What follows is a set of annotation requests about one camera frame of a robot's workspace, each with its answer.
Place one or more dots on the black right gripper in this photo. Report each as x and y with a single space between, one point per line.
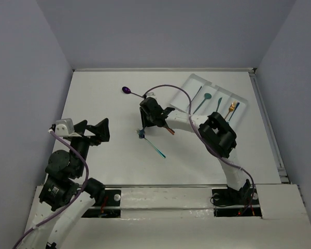
145 122

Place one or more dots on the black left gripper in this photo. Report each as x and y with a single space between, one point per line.
87 134

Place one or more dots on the iridescent metal fork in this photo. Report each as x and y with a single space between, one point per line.
141 135

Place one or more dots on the dark teal chopstick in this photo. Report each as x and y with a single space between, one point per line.
196 94

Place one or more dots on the teal plastic spoon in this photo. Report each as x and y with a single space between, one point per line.
207 96

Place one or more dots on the teal plastic knife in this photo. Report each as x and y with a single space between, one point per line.
218 104

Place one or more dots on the gold metal fork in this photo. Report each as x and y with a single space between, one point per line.
231 108

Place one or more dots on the blue metal fork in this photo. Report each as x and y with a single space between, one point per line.
232 113

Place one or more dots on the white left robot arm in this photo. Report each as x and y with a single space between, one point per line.
68 189

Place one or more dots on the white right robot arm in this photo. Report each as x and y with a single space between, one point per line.
213 130

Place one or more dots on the orange chopstick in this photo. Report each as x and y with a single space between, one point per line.
171 131

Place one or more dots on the purple metal spoon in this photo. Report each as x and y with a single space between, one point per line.
127 90

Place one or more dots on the white divided utensil tray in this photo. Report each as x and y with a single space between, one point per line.
231 86

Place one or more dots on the white foam front board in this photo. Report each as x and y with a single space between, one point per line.
181 217

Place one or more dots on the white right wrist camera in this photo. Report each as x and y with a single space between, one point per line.
149 94

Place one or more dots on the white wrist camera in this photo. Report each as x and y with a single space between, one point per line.
64 128
149 94

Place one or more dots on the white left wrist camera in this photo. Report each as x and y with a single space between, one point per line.
64 128

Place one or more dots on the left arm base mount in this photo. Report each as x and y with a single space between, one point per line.
109 207

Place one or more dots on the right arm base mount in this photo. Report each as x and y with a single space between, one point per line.
227 205

